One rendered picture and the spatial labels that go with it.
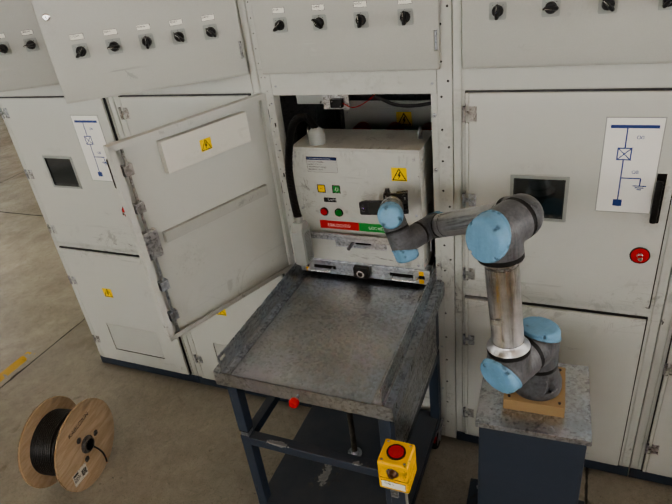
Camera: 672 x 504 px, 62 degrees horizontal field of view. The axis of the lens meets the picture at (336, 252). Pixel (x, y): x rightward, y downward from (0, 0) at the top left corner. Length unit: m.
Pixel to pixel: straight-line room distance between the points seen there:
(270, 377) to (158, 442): 1.26
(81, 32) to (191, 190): 0.61
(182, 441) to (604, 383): 1.91
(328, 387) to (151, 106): 1.32
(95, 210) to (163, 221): 0.95
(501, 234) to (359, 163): 0.78
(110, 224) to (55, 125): 0.50
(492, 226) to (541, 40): 0.64
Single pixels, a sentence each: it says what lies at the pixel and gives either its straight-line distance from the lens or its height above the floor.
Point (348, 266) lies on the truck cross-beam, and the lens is 2.23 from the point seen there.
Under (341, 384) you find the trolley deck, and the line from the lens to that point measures 1.79.
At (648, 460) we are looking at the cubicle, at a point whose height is 0.13.
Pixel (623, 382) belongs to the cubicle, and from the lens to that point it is 2.37.
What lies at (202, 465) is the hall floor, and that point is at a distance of 2.85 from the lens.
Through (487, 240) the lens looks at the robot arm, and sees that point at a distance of 1.40.
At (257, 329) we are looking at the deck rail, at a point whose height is 0.85.
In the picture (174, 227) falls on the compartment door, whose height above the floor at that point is 1.24.
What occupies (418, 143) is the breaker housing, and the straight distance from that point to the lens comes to 2.01.
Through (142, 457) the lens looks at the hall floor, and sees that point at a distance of 3.00.
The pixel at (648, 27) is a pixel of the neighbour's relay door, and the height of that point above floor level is 1.74.
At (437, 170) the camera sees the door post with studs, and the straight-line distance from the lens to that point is 1.99.
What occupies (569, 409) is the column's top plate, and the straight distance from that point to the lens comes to 1.88.
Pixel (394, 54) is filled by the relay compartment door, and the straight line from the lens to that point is 1.89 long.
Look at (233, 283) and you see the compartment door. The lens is 2.26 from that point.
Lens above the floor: 2.06
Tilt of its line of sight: 30 degrees down
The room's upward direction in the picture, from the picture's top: 7 degrees counter-clockwise
